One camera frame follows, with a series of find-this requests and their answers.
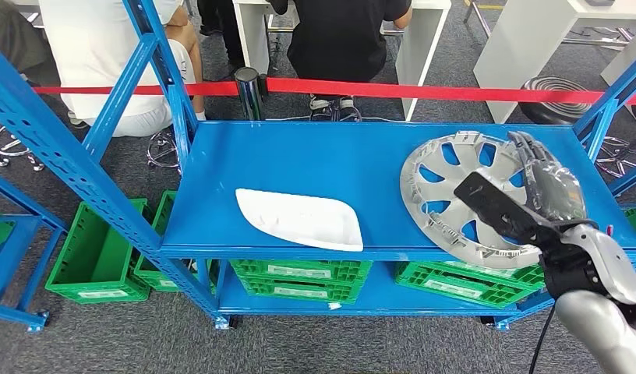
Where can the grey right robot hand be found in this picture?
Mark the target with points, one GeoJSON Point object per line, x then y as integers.
{"type": "Point", "coordinates": [553, 191]}

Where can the silver plastic wheel hubcap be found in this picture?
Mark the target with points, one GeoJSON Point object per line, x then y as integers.
{"type": "Point", "coordinates": [468, 191]}

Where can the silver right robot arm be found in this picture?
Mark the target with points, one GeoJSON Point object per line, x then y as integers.
{"type": "Point", "coordinates": [597, 248]}

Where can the white plastic car part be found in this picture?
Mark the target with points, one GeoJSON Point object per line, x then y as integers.
{"type": "Point", "coordinates": [302, 222]}

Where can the white desk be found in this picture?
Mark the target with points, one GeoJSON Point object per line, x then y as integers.
{"type": "Point", "coordinates": [426, 51]}
{"type": "Point", "coordinates": [524, 46]}

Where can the red barrier belt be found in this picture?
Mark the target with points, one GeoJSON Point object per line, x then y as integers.
{"type": "Point", "coordinates": [400, 92]}
{"type": "Point", "coordinates": [91, 90]}

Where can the small grey device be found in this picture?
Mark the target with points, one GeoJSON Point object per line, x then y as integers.
{"type": "Point", "coordinates": [599, 2]}

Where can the small white paper scrap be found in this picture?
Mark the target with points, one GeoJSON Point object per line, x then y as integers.
{"type": "Point", "coordinates": [335, 306]}

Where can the person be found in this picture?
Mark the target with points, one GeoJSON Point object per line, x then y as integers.
{"type": "Point", "coordinates": [13, 41]}
{"type": "Point", "coordinates": [101, 51]}
{"type": "Point", "coordinates": [220, 26]}
{"type": "Point", "coordinates": [338, 41]}

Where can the chrome stool base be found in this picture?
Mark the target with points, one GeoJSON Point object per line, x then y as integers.
{"type": "Point", "coordinates": [160, 152]}
{"type": "Point", "coordinates": [10, 149]}

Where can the green crate with parts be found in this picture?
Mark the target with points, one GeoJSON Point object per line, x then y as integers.
{"type": "Point", "coordinates": [152, 279]}

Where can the empty green plastic crate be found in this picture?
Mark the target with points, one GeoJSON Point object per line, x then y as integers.
{"type": "Point", "coordinates": [91, 248]}

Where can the chrome barrier post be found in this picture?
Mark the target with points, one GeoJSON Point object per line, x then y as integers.
{"type": "Point", "coordinates": [248, 95]}

